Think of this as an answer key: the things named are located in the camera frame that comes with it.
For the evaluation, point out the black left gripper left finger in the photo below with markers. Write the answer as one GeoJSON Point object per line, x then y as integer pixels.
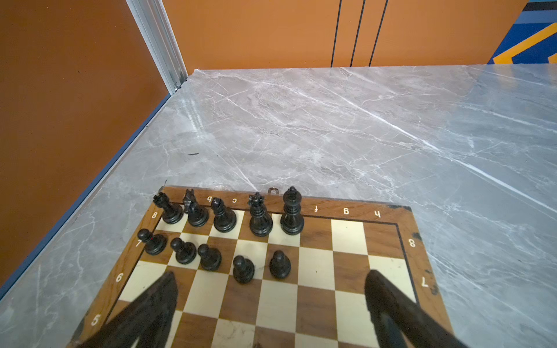
{"type": "Point", "coordinates": [146, 322]}

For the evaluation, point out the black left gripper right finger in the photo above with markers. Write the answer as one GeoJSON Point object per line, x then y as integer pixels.
{"type": "Point", "coordinates": [398, 320]}

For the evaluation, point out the wooden chess board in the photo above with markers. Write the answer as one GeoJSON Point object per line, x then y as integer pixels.
{"type": "Point", "coordinates": [236, 289]}

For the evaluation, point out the black pawn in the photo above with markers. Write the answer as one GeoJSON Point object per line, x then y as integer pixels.
{"type": "Point", "coordinates": [154, 243]}
{"type": "Point", "coordinates": [280, 265]}
{"type": "Point", "coordinates": [243, 269]}
{"type": "Point", "coordinates": [210, 257]}
{"type": "Point", "coordinates": [185, 252]}

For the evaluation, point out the black rook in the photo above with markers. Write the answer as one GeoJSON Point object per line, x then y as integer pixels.
{"type": "Point", "coordinates": [172, 212]}

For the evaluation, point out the black knight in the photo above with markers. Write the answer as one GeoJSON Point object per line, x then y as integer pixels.
{"type": "Point", "coordinates": [197, 214]}

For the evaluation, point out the black bishop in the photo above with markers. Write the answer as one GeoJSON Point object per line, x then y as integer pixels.
{"type": "Point", "coordinates": [225, 218]}

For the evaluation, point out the black king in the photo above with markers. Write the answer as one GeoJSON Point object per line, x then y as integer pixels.
{"type": "Point", "coordinates": [292, 222]}

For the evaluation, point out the black queen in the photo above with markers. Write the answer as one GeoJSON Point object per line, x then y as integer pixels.
{"type": "Point", "coordinates": [261, 222]}

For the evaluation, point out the aluminium corner post left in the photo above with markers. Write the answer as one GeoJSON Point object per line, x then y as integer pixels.
{"type": "Point", "coordinates": [155, 27]}

